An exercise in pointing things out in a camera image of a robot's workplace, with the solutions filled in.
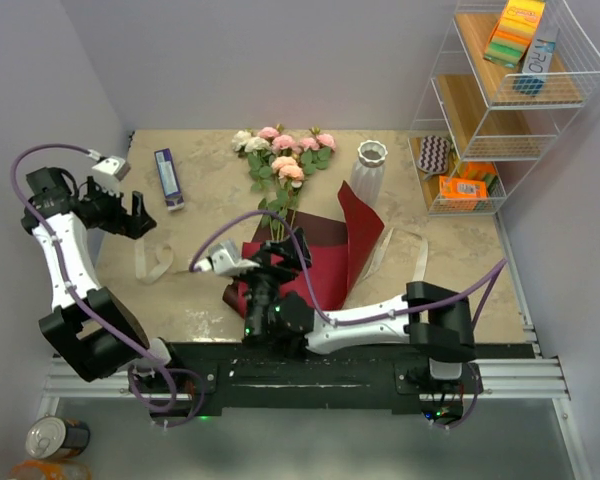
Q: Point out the aluminium rail frame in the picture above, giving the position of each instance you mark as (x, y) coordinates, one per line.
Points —
(520, 428)

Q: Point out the orange packet bottom shelf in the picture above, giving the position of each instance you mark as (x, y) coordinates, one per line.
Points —
(461, 194)

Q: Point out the cream ribbon gold lettering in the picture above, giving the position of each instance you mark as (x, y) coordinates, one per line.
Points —
(152, 264)

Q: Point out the white wire shelf rack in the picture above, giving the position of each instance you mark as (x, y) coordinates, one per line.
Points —
(471, 101)

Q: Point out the purple wavy scrub pad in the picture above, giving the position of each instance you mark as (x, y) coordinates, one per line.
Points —
(433, 158)

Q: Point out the orange green sponge pack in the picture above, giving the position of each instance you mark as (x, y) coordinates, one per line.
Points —
(480, 171)

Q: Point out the pink white flower bunch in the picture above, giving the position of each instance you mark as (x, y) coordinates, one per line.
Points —
(280, 164)

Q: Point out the purple white toothpaste box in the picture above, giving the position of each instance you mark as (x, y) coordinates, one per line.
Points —
(170, 185)

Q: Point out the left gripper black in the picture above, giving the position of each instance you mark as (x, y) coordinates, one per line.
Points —
(136, 224)

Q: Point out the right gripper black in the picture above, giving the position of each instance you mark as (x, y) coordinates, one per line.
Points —
(296, 254)

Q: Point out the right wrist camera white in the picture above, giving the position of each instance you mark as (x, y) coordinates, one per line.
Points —
(225, 260)

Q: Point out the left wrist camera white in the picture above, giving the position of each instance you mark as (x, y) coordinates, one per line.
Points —
(110, 172)

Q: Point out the tin can silver lid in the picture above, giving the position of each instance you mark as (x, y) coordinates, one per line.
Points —
(56, 438)

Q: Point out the white blue tall box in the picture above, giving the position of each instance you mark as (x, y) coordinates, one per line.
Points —
(534, 72)

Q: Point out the colourful sponge pack top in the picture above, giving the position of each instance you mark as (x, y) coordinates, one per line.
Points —
(513, 32)

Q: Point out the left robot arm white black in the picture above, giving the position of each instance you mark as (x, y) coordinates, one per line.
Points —
(88, 325)

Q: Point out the red wrapping paper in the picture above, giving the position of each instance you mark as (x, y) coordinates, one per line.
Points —
(339, 249)

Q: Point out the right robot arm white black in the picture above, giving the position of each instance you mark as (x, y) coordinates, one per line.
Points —
(436, 321)

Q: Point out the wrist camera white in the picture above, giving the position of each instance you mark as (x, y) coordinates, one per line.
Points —
(225, 260)
(110, 172)

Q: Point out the white ribbed vase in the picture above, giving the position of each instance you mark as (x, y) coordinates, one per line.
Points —
(368, 171)

